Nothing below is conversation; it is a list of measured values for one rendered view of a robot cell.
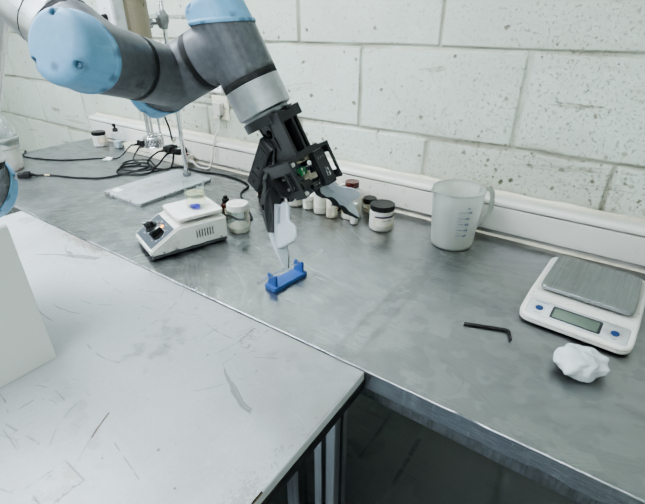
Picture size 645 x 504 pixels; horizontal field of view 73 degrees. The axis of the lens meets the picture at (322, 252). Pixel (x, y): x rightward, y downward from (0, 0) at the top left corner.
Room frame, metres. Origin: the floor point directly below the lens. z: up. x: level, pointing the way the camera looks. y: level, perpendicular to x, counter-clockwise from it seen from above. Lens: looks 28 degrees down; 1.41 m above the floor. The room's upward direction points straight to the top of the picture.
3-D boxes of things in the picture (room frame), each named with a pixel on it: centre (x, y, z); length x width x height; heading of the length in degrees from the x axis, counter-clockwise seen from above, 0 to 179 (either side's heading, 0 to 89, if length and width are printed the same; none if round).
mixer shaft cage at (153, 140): (1.44, 0.56, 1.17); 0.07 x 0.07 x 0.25
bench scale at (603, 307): (0.72, -0.53, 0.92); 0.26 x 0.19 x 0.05; 141
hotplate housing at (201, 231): (1.03, 0.36, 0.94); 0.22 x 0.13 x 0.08; 127
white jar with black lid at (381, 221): (1.10, -0.17, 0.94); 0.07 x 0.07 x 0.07
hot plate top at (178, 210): (1.04, 0.33, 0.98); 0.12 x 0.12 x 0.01; 37
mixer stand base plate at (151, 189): (1.43, 0.56, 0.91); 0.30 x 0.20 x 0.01; 145
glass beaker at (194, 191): (1.04, 0.32, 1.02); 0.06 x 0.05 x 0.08; 14
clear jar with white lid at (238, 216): (1.09, 0.23, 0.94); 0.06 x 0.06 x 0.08
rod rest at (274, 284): (0.82, 0.08, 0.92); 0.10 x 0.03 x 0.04; 138
